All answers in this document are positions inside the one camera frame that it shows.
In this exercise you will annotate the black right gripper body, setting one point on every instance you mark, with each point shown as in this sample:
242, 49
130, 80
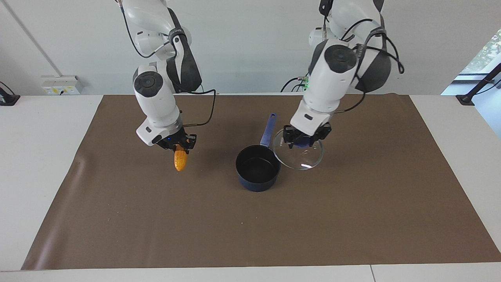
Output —
178, 139

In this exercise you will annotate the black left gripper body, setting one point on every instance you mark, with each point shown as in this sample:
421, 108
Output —
289, 133

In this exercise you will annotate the yellow toy corn cob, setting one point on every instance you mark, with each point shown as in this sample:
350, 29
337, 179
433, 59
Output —
180, 161

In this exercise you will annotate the glass lid with blue knob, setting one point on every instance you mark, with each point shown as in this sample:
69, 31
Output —
303, 158

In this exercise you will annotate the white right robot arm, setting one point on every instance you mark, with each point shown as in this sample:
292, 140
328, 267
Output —
154, 102

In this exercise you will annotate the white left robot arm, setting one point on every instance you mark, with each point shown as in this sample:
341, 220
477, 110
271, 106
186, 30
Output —
332, 86

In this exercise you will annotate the brown table mat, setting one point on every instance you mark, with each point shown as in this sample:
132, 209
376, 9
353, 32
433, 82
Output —
250, 227

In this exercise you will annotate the black stand with slanted pole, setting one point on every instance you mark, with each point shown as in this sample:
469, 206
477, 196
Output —
466, 98

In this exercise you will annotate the small black table clamp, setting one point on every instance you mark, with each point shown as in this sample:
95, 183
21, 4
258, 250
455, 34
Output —
8, 98

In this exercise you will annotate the window with greenery outside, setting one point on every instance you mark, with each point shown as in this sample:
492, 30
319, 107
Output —
487, 51

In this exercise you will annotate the white wall socket box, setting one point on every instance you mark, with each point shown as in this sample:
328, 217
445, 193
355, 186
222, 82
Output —
60, 85

